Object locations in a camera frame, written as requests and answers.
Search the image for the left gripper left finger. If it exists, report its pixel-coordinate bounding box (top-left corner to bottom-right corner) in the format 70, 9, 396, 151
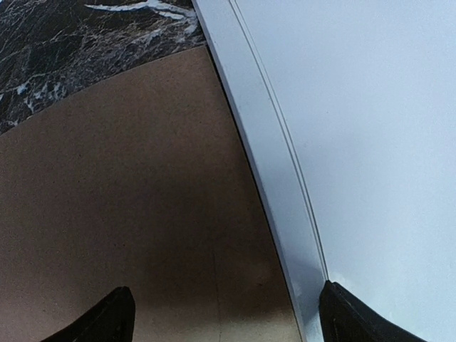
43, 286, 135, 342

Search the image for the landscape photo print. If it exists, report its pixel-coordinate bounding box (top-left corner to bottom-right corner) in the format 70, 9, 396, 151
235, 1, 455, 341

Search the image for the brown cardboard backing board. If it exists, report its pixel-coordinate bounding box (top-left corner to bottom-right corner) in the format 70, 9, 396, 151
1, 46, 301, 341

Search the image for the white picture frame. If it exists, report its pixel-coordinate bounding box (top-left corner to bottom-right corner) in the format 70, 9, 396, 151
193, 1, 328, 341

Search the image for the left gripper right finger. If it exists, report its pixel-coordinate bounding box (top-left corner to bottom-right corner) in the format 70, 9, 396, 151
318, 281, 424, 342

